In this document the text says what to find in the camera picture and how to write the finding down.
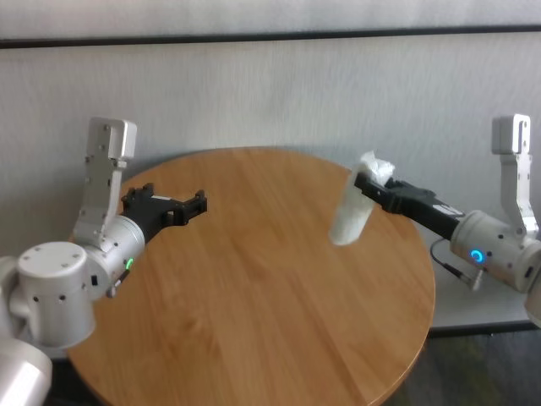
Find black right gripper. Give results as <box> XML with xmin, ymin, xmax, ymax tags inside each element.
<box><xmin>353</xmin><ymin>172</ymin><xmax>464</xmax><ymax>239</ymax></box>

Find left arm cable with connector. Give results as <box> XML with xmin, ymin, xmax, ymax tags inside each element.
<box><xmin>107</xmin><ymin>269</ymin><xmax>131</xmax><ymax>299</ymax></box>

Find black wall rail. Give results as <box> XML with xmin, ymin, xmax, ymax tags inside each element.
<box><xmin>0</xmin><ymin>25</ymin><xmax>541</xmax><ymax>49</ymax></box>

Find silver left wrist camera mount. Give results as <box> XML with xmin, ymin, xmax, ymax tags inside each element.
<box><xmin>74</xmin><ymin>117</ymin><xmax>139</xmax><ymax>255</ymax></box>

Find right arm cable with connector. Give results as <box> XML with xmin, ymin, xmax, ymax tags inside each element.
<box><xmin>430</xmin><ymin>239</ymin><xmax>484</xmax><ymax>292</ymax></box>

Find white plastic-wrapped sandbag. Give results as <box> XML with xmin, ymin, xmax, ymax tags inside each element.
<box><xmin>329</xmin><ymin>151</ymin><xmax>395</xmax><ymax>246</ymax></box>

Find arm cable with connector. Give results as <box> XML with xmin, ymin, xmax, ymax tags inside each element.
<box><xmin>430</xmin><ymin>239</ymin><xmax>484</xmax><ymax>292</ymax></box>
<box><xmin>107</xmin><ymin>269</ymin><xmax>131</xmax><ymax>299</ymax></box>

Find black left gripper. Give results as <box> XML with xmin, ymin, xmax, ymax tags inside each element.
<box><xmin>121</xmin><ymin>182</ymin><xmax>209</xmax><ymax>245</ymax></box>

